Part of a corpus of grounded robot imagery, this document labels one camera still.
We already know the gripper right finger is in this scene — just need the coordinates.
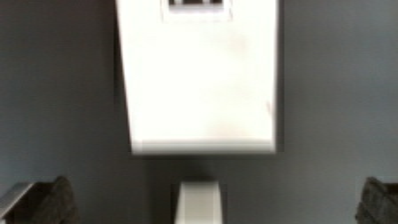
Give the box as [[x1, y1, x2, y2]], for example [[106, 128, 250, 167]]
[[355, 177, 398, 224]]

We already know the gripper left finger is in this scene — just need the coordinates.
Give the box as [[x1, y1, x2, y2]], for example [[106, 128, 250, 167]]
[[0, 176, 79, 224]]

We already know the white left fence block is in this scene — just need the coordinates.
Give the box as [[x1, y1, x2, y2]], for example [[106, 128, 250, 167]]
[[173, 182, 223, 224]]

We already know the white closed box part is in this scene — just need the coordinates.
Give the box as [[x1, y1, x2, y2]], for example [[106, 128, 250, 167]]
[[115, 0, 280, 155]]

